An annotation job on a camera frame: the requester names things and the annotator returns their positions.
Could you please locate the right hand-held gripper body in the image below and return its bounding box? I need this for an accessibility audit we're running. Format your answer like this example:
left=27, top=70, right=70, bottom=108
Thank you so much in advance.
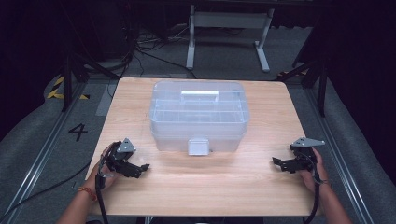
left=289, top=136, right=326, bottom=173

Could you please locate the person's right hand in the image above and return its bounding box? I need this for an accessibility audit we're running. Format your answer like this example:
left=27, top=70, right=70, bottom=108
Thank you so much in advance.
left=299, top=147, right=331, bottom=194

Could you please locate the black tripod stand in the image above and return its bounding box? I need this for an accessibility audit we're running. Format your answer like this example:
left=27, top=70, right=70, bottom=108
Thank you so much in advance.
left=276, top=55, right=330, bottom=119
left=60, top=50, right=120, bottom=113

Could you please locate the black floor cable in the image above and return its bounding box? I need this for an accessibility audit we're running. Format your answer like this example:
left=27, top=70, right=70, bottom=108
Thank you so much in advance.
left=0, top=161, right=92, bottom=222

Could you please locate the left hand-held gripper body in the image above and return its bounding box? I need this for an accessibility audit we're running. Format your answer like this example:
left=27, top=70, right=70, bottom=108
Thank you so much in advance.
left=106, top=137, right=142, bottom=179

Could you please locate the person's left hand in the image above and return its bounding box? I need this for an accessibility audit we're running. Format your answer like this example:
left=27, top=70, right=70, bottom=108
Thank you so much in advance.
left=87, top=143, right=123, bottom=191

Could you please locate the grey metal table frame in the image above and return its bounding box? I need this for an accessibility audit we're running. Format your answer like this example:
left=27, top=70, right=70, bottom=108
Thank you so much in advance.
left=185, top=4, right=276, bottom=74

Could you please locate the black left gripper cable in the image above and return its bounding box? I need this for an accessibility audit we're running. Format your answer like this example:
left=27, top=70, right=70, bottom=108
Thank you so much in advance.
left=94, top=141, right=122, bottom=224

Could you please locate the translucent plastic storage box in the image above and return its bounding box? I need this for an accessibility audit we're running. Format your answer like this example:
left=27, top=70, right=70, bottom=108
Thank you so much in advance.
left=148, top=79, right=250, bottom=157

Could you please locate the orange beaded bracelet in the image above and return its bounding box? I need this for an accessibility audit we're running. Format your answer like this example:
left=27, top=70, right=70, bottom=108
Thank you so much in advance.
left=78, top=186, right=98, bottom=202

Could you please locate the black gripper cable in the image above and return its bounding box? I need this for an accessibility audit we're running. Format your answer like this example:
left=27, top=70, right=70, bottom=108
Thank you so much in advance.
left=94, top=141, right=122, bottom=224
left=298, top=150, right=331, bottom=224

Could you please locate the tangle of black cables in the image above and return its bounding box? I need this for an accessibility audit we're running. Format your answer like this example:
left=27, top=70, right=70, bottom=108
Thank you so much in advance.
left=106, top=6, right=198, bottom=80

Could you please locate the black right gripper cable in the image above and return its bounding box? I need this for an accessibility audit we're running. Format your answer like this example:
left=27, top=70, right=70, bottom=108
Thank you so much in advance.
left=298, top=150, right=331, bottom=224

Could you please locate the yellow black floor tape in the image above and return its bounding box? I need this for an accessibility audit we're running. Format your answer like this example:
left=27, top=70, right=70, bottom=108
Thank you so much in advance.
left=46, top=76, right=92, bottom=101

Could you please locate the metal floor rail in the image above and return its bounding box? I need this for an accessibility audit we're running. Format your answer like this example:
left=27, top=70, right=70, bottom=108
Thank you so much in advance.
left=303, top=87, right=376, bottom=224
left=0, top=81, right=92, bottom=224

